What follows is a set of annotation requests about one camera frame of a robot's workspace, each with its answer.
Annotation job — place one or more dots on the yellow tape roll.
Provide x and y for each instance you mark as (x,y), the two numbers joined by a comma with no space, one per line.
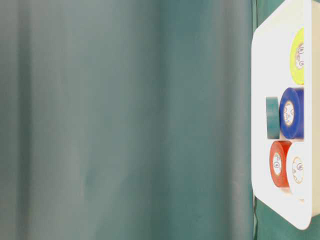
(297,57)

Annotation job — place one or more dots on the red tape roll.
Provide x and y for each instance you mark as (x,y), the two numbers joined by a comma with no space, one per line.
(278,162)

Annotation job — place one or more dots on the teal tape roll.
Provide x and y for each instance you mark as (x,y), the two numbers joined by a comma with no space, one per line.
(272,118)

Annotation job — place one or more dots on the white tape roll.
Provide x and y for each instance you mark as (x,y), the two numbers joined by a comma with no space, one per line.
(295,170)

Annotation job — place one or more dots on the green backdrop curtain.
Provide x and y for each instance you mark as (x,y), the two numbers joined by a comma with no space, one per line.
(125,120)

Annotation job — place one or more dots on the blue tape roll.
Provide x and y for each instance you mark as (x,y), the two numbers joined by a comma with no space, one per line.
(291,113)

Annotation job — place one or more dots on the white plastic case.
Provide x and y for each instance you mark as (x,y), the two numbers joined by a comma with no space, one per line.
(270,77)

